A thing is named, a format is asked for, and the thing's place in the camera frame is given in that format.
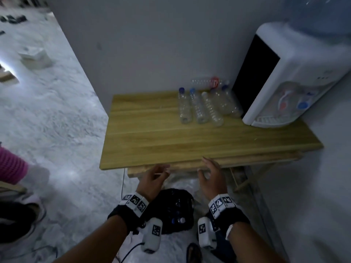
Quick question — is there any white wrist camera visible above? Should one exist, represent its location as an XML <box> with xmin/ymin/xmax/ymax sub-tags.
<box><xmin>198</xmin><ymin>217</ymin><xmax>218</xmax><ymax>250</ymax></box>
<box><xmin>141</xmin><ymin>217</ymin><xmax>163</xmax><ymax>254</ymax></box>

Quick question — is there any black sandal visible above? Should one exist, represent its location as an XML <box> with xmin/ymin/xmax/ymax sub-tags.
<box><xmin>187</xmin><ymin>243</ymin><xmax>204</xmax><ymax>263</ymax></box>

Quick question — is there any black footwear pile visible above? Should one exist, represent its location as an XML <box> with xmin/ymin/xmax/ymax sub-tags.
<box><xmin>0</xmin><ymin>14</ymin><xmax>28</xmax><ymax>24</ymax></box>

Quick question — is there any clear plastic sheet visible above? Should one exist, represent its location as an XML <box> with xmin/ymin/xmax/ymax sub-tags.
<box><xmin>164</xmin><ymin>172</ymin><xmax>212</xmax><ymax>195</ymax></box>

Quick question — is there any black cable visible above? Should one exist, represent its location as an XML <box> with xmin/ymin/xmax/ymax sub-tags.
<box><xmin>116</xmin><ymin>238</ymin><xmax>144</xmax><ymax>263</ymax></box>

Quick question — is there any wooden folding table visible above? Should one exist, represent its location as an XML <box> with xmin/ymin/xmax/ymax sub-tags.
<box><xmin>99</xmin><ymin>90</ymin><xmax>324</xmax><ymax>193</ymax></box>

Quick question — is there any person's left hand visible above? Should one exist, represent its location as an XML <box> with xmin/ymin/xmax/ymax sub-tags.
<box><xmin>136</xmin><ymin>164</ymin><xmax>171</xmax><ymax>202</ymax></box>

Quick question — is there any clear plastic bottle without cap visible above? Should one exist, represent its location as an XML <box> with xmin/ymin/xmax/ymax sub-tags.
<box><xmin>201</xmin><ymin>92</ymin><xmax>225</xmax><ymax>127</ymax></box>

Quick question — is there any black wrist strap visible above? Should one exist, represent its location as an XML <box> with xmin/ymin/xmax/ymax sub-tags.
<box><xmin>206</xmin><ymin>204</ymin><xmax>251</xmax><ymax>240</ymax></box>
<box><xmin>107</xmin><ymin>204</ymin><xmax>148</xmax><ymax>236</ymax></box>

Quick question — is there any white box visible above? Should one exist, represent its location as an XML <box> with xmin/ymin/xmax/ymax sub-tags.
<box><xmin>18</xmin><ymin>46</ymin><xmax>53</xmax><ymax>69</ymax></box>

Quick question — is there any person's right hand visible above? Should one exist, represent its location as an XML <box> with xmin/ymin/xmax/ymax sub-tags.
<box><xmin>197</xmin><ymin>158</ymin><xmax>229</xmax><ymax>202</ymax></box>

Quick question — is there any white water dispenser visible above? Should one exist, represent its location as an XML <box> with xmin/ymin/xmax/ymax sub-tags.
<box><xmin>232</xmin><ymin>22</ymin><xmax>351</xmax><ymax>128</ymax></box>

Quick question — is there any blue water jug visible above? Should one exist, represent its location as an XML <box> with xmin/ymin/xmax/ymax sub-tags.
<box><xmin>285</xmin><ymin>0</ymin><xmax>349</xmax><ymax>36</ymax></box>

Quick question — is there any clear plastic bottle red label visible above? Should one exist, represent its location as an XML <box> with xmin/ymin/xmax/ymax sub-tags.
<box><xmin>190</xmin><ymin>77</ymin><xmax>230</xmax><ymax>89</ymax></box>

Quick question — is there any wooden plank piece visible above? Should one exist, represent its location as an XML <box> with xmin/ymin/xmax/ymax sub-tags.
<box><xmin>0</xmin><ymin>69</ymin><xmax>20</xmax><ymax>85</ymax></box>

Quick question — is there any white marker wristband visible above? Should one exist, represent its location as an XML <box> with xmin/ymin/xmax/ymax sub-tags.
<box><xmin>208</xmin><ymin>193</ymin><xmax>236</xmax><ymax>219</ymax></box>
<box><xmin>120</xmin><ymin>192</ymin><xmax>150</xmax><ymax>217</ymax></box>

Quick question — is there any black bag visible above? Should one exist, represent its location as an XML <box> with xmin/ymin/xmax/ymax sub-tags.
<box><xmin>148</xmin><ymin>188</ymin><xmax>196</xmax><ymax>235</ymax></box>

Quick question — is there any person's left forearm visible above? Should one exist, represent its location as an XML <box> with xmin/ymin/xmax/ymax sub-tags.
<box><xmin>52</xmin><ymin>216</ymin><xmax>130</xmax><ymax>263</ymax></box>

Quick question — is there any clear plastic bottle blue cap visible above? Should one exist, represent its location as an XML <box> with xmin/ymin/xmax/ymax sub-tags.
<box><xmin>222</xmin><ymin>84</ymin><xmax>244</xmax><ymax>119</ymax></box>
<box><xmin>189</xmin><ymin>88</ymin><xmax>209</xmax><ymax>124</ymax></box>
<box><xmin>210</xmin><ymin>88</ymin><xmax>232</xmax><ymax>116</ymax></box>
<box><xmin>178</xmin><ymin>87</ymin><xmax>192</xmax><ymax>124</ymax></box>

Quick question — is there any person's right forearm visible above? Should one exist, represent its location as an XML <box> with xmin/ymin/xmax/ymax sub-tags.
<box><xmin>227</xmin><ymin>221</ymin><xmax>289</xmax><ymax>263</ymax></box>

